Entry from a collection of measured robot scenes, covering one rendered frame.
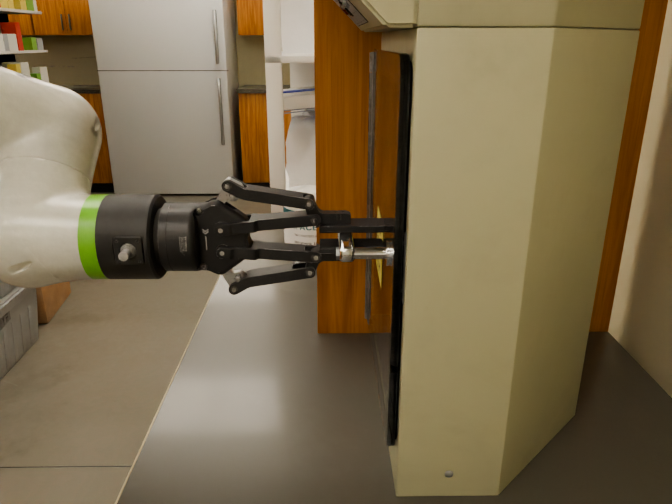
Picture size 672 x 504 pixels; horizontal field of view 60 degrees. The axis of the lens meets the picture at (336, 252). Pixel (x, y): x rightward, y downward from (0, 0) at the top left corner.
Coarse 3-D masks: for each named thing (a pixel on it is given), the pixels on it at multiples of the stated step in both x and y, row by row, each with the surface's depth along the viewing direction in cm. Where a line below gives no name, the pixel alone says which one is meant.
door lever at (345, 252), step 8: (344, 240) 59; (352, 240) 60; (336, 248) 58; (344, 248) 57; (352, 248) 57; (360, 248) 58; (368, 248) 58; (376, 248) 58; (384, 248) 58; (336, 256) 57; (344, 256) 57; (352, 256) 57; (360, 256) 57; (368, 256) 57; (376, 256) 58; (384, 256) 58
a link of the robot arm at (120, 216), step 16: (112, 208) 59; (128, 208) 59; (144, 208) 59; (160, 208) 62; (96, 224) 58; (112, 224) 58; (128, 224) 58; (144, 224) 58; (96, 240) 58; (112, 240) 58; (128, 240) 58; (144, 240) 58; (112, 256) 59; (128, 256) 57; (144, 256) 59; (112, 272) 60; (128, 272) 60; (144, 272) 60; (160, 272) 62
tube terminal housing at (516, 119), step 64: (448, 0) 45; (512, 0) 45; (576, 0) 48; (640, 0) 57; (448, 64) 47; (512, 64) 47; (576, 64) 50; (448, 128) 49; (512, 128) 49; (576, 128) 54; (448, 192) 51; (512, 192) 51; (576, 192) 58; (448, 256) 53; (512, 256) 53; (576, 256) 62; (448, 320) 55; (512, 320) 55; (576, 320) 67; (448, 384) 57; (512, 384) 58; (576, 384) 73; (448, 448) 60; (512, 448) 62
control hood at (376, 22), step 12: (360, 0) 46; (372, 0) 45; (384, 0) 45; (396, 0) 45; (408, 0) 45; (360, 12) 54; (372, 12) 46; (384, 12) 45; (396, 12) 45; (408, 12) 45; (372, 24) 54; (384, 24) 46; (396, 24) 46; (408, 24) 46
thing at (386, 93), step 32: (384, 64) 61; (384, 96) 61; (384, 128) 62; (384, 160) 62; (384, 192) 62; (384, 288) 62; (384, 320) 63; (384, 352) 63; (384, 384) 63; (384, 416) 63
